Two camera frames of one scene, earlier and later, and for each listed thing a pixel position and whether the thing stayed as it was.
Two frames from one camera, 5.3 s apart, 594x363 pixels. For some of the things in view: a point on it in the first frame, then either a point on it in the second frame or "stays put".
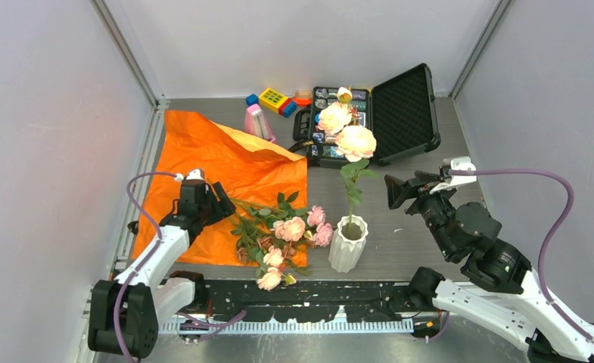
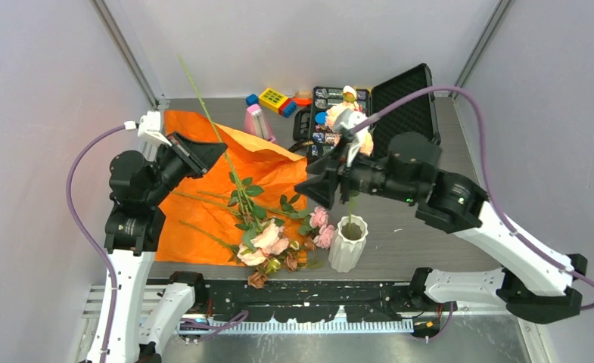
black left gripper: [222, 206] → [197, 156]
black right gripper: [396, 190] → [321, 190]
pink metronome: [256, 123] stays put
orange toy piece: [303, 101] stays put
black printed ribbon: [300, 144] stays put
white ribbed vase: [349, 243] stays put
